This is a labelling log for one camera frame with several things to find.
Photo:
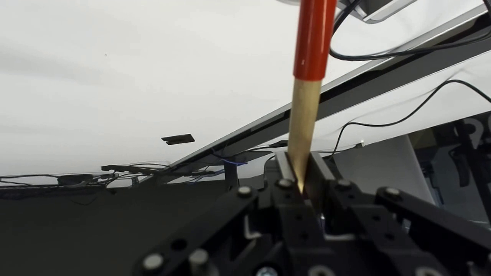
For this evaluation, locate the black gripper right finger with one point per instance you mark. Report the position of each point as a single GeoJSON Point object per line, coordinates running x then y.
{"type": "Point", "coordinates": [388, 225]}

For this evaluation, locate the small black rectangular block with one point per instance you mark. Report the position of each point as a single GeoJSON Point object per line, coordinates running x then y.
{"type": "Point", "coordinates": [178, 140]}

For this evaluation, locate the red and beige marker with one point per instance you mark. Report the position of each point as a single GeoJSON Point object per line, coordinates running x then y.
{"type": "Point", "coordinates": [313, 41]}

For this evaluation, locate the black power strip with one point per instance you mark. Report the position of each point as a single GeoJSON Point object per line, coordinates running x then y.
{"type": "Point", "coordinates": [75, 179]}

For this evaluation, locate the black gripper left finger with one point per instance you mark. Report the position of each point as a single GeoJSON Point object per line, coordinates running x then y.
{"type": "Point", "coordinates": [245, 225]}

